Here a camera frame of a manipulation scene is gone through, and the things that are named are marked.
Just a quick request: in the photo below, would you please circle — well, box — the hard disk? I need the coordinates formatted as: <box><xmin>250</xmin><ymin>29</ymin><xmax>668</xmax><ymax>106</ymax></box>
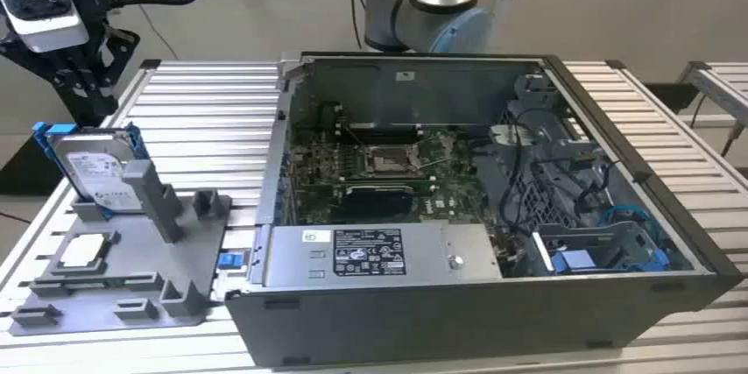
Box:
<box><xmin>32</xmin><ymin>121</ymin><xmax>148</xmax><ymax>221</ymax></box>

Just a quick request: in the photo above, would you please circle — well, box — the grey disk bay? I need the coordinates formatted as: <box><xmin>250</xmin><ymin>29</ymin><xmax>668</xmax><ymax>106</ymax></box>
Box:
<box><xmin>533</xmin><ymin>219</ymin><xmax>666</xmax><ymax>278</ymax></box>

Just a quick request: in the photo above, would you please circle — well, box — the silver CPU chip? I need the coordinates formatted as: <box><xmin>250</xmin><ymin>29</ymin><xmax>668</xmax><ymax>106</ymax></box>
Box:
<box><xmin>57</xmin><ymin>236</ymin><xmax>113</xmax><ymax>268</ymax></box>

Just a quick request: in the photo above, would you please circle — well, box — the grey plastic parts rack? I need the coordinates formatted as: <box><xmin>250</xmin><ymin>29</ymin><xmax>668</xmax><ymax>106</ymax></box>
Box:
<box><xmin>8</xmin><ymin>159</ymin><xmax>234</xmax><ymax>339</ymax></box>

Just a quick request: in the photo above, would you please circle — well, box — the locking lever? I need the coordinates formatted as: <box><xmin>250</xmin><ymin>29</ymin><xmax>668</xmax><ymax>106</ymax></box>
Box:
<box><xmin>344</xmin><ymin>123</ymin><xmax>372</xmax><ymax>148</ymax></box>

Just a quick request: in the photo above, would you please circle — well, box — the green RAM stick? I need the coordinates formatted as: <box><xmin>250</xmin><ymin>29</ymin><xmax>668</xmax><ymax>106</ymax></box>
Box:
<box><xmin>33</xmin><ymin>275</ymin><xmax>158</xmax><ymax>293</ymax></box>

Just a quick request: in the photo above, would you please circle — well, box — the CPU socket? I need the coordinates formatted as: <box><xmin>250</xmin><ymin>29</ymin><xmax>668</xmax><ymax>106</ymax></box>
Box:
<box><xmin>364</xmin><ymin>143</ymin><xmax>422</xmax><ymax>177</ymax></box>

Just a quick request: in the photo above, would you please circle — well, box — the RAM slot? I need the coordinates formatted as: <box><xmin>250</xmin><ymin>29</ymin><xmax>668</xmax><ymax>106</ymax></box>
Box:
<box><xmin>336</xmin><ymin>174</ymin><xmax>440</xmax><ymax>187</ymax></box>

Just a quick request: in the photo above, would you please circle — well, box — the black expansion card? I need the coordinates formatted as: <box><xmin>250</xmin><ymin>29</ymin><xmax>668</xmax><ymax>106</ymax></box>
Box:
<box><xmin>336</xmin><ymin>184</ymin><xmax>417</xmax><ymax>222</ymax></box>

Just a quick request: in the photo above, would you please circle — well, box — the green motherboard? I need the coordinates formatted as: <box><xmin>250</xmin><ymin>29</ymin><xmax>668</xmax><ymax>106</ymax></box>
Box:
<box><xmin>289</xmin><ymin>102</ymin><xmax>506</xmax><ymax>229</ymax></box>

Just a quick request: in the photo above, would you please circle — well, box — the grey power supply unit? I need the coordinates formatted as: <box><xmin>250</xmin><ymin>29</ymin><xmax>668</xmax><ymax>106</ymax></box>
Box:
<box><xmin>260</xmin><ymin>222</ymin><xmax>505</xmax><ymax>291</ymax></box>

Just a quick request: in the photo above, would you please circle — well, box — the black grey PC case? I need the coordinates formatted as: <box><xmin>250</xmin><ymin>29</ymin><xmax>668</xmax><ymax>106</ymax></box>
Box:
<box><xmin>222</xmin><ymin>51</ymin><xmax>744</xmax><ymax>369</ymax></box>

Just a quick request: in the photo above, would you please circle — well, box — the black background box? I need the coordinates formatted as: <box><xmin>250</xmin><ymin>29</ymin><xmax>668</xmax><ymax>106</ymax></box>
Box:
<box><xmin>641</xmin><ymin>82</ymin><xmax>700</xmax><ymax>117</ymax></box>

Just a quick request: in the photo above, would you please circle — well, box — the metal slat side table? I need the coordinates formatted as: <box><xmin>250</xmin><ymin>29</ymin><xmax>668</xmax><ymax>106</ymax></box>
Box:
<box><xmin>677</xmin><ymin>60</ymin><xmax>748</xmax><ymax>131</ymax></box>

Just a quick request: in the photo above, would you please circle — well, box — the white grey camera box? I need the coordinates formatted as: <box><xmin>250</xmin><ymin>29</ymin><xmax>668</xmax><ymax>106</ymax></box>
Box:
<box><xmin>0</xmin><ymin>0</ymin><xmax>90</xmax><ymax>54</ymax></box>

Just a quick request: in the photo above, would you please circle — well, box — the long black wire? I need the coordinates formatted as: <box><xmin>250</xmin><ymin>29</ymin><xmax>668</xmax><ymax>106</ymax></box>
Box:
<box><xmin>502</xmin><ymin>106</ymin><xmax>564</xmax><ymax>236</ymax></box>

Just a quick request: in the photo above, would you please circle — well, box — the short black wire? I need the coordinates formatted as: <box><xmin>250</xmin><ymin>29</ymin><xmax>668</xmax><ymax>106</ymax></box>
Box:
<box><xmin>573</xmin><ymin>158</ymin><xmax>621</xmax><ymax>218</ymax></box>

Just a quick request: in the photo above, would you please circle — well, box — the blue wire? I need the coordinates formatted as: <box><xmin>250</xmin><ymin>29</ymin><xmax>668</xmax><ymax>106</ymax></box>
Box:
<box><xmin>600</xmin><ymin>202</ymin><xmax>668</xmax><ymax>268</ymax></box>

